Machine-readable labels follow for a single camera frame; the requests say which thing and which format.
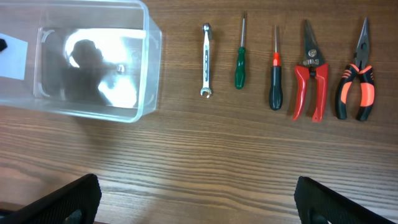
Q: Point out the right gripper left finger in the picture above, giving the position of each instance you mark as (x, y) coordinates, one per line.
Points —
(76, 202)

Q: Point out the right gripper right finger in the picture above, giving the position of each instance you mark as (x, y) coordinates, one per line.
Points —
(317, 204)

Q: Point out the black red screwdriver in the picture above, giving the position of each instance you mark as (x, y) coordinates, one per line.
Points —
(276, 94)

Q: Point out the red handled snips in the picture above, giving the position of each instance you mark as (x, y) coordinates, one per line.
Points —
(314, 66)

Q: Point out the green handled screwdriver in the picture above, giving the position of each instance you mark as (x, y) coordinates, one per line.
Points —
(240, 73)

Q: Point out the clear plastic container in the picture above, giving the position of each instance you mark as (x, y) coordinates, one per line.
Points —
(90, 59)

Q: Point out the silver combination wrench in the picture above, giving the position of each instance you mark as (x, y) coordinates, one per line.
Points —
(206, 90)

